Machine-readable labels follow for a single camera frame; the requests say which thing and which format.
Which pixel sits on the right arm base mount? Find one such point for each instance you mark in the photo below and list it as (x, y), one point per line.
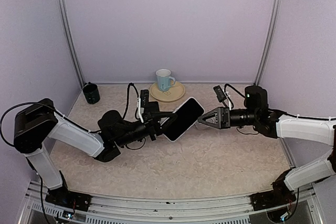
(279, 195)

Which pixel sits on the aluminium corner post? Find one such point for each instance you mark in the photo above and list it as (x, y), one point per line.
(269, 37)
(70, 42)

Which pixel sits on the dark green mug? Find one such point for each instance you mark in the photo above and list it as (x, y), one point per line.
(91, 93)

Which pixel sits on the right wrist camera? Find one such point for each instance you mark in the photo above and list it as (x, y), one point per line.
(223, 97)

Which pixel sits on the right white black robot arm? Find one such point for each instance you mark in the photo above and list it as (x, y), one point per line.
(274, 123)

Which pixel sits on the aluminium front rail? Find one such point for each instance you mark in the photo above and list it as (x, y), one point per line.
(116, 209)

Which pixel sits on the left aluminium corner post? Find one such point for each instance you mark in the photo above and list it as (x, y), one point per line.
(70, 42)

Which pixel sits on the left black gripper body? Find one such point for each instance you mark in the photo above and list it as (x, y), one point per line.
(151, 128)

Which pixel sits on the right aluminium corner post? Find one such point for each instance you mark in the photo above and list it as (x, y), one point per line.
(269, 37)

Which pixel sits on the cream round plate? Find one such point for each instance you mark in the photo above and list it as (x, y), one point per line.
(171, 95)

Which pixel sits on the lilac phone case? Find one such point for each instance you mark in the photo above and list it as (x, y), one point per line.
(170, 119)

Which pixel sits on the light blue ceramic mug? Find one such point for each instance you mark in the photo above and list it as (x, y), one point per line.
(164, 79)

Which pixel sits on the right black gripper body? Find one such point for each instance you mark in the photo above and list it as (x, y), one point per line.
(226, 110)

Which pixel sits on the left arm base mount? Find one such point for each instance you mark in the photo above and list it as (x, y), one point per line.
(69, 199)

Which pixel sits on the black smartphone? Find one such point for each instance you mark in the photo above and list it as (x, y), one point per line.
(185, 119)

